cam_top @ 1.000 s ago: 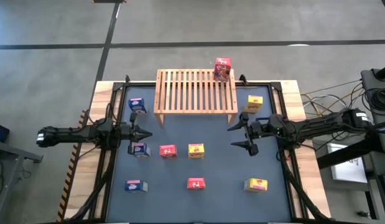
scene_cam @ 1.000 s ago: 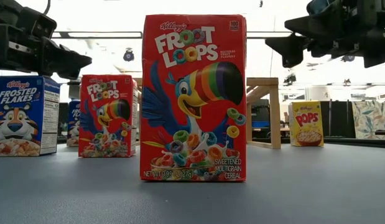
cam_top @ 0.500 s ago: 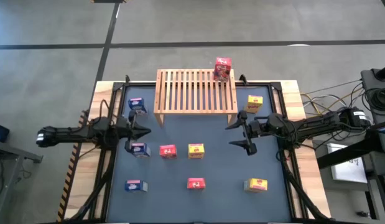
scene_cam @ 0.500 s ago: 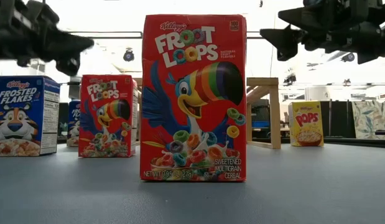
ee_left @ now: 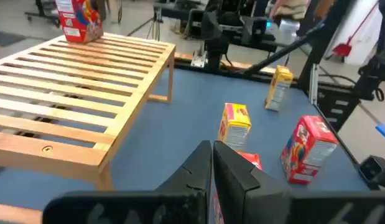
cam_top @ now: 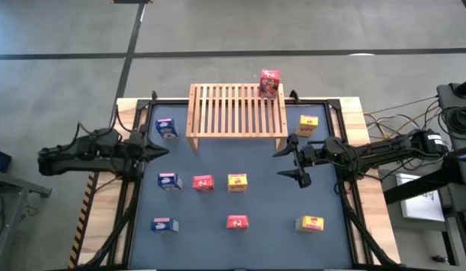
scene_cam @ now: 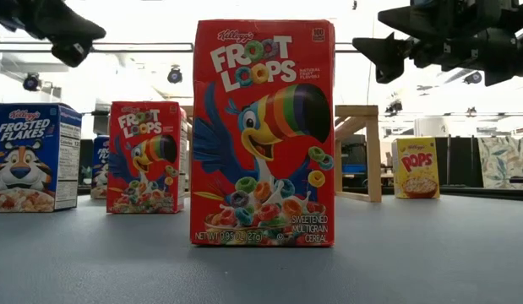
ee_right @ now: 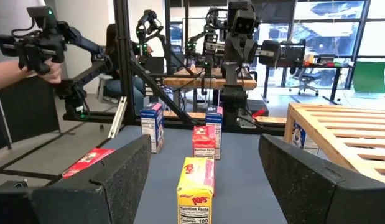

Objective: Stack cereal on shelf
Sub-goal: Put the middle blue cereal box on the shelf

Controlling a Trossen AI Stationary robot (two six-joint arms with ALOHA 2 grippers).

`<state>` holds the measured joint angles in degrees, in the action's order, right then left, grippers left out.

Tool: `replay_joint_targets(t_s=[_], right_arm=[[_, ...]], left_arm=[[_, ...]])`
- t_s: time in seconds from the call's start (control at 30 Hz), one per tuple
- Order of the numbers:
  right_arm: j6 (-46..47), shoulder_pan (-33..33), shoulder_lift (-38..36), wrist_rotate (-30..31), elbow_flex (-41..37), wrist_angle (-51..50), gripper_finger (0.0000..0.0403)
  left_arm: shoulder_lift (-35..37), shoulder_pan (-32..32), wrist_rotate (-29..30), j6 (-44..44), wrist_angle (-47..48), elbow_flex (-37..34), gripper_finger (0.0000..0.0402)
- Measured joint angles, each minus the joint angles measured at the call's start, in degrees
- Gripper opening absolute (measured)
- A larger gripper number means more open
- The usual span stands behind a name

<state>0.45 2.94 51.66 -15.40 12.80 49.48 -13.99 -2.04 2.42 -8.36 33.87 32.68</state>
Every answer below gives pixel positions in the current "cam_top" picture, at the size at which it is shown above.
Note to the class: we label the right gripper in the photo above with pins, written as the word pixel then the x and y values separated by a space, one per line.
pixel 309 155

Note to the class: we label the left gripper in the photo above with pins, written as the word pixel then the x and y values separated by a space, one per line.
pixel 138 154

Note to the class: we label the blue Frosted Flakes cereal box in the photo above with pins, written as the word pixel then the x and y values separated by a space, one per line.
pixel 169 181
pixel 163 225
pixel 166 128

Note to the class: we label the yellow Corn Pops cereal box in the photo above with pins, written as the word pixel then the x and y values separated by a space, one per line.
pixel 237 183
pixel 307 126
pixel 310 223

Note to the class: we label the red Froot Loops cereal box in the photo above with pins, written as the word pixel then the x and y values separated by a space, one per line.
pixel 203 183
pixel 237 222
pixel 269 84

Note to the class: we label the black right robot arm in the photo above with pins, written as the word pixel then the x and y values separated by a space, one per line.
pixel 383 150

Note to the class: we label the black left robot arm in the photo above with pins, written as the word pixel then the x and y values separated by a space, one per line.
pixel 67 158

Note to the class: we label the wooden slatted shelf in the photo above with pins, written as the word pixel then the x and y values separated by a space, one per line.
pixel 236 134

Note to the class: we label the blue-grey table mat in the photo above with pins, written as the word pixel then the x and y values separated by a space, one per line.
pixel 270 244

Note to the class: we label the yellow black hazard tape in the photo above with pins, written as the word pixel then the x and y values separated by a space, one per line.
pixel 82 222

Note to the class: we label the black stand beam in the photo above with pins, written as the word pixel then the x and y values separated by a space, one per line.
pixel 424 186

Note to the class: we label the white board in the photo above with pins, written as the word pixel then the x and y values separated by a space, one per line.
pixel 421 207

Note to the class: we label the grey metal desk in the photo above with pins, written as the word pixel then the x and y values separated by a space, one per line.
pixel 14 182

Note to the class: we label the black wood-trimmed furniture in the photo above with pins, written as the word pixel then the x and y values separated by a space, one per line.
pixel 131 1

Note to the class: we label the grey equipment stand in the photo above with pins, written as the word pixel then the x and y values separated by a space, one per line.
pixel 447 94

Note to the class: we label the small black floor object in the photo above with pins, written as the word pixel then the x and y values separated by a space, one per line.
pixel 439 259

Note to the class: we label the dark grey cabinet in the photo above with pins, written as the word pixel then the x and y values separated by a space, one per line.
pixel 458 233

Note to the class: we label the black metal table frame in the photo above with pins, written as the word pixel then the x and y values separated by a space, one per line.
pixel 168 102

